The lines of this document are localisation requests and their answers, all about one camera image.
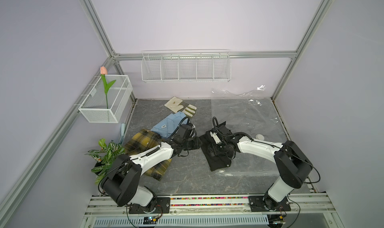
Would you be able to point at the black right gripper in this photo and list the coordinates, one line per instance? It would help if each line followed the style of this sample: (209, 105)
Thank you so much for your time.
(212, 148)

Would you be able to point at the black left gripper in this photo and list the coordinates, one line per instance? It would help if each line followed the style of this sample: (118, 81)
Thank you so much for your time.
(196, 146)

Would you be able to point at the black shirt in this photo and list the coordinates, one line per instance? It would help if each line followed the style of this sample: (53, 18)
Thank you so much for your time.
(216, 157)

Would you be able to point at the clear plastic vacuum bag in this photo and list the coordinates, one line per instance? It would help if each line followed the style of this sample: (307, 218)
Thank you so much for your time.
(255, 115)

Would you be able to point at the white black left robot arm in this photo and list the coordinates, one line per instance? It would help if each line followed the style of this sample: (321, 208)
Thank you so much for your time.
(121, 183)

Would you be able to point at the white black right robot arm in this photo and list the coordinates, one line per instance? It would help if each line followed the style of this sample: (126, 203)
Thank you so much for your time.
(293, 166)

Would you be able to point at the light blue folded shirt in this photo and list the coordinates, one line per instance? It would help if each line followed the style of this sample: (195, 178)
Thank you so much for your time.
(168, 125)

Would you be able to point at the white vacuum bag valve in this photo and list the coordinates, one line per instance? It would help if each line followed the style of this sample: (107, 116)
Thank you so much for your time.
(260, 137)

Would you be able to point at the yellow plaid shirt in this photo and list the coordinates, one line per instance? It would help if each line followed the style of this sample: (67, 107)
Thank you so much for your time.
(143, 141)

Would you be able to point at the cream green work glove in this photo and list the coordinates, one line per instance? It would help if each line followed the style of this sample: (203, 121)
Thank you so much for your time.
(177, 105)

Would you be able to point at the green potted plant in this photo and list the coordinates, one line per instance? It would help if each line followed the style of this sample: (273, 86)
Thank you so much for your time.
(104, 157)

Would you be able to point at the pink artificial tulip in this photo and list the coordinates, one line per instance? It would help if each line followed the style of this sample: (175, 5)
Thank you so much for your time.
(107, 85)

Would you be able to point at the white wire wall shelf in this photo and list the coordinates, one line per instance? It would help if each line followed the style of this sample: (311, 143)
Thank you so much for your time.
(186, 65)

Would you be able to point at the white wire side basket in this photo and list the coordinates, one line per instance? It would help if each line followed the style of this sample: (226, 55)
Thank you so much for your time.
(93, 106)

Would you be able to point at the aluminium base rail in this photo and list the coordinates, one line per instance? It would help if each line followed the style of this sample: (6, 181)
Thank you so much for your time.
(312, 203)

